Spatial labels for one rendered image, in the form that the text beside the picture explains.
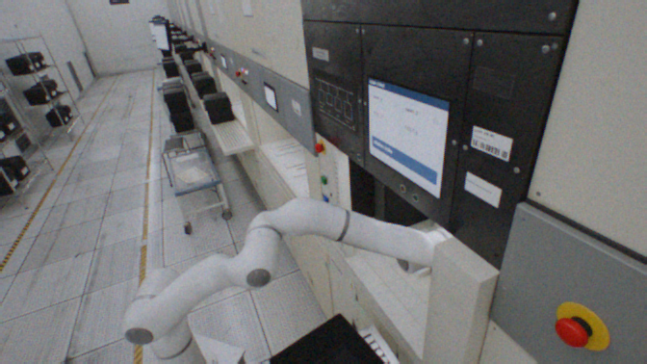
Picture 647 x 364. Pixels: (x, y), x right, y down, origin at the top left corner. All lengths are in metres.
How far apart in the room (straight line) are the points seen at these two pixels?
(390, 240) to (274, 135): 2.00
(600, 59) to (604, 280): 0.28
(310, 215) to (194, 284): 0.38
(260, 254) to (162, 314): 0.34
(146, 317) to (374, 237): 0.64
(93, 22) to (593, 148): 14.31
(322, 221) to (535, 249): 0.44
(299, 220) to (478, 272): 0.40
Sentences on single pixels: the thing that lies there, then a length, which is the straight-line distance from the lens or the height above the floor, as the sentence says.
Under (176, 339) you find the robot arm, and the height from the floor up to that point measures 1.00.
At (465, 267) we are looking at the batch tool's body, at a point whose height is 1.40.
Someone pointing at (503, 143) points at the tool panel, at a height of 1.64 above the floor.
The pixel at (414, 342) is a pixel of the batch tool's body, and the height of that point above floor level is 0.87.
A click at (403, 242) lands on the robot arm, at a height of 1.32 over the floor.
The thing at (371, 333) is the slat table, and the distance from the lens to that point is 1.35.
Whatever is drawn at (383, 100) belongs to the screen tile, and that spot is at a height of 1.64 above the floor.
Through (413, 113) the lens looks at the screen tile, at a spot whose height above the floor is 1.63.
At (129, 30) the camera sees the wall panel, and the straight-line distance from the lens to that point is 14.34.
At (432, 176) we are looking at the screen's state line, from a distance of 0.74.
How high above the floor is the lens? 1.87
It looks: 30 degrees down
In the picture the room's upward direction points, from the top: 6 degrees counter-clockwise
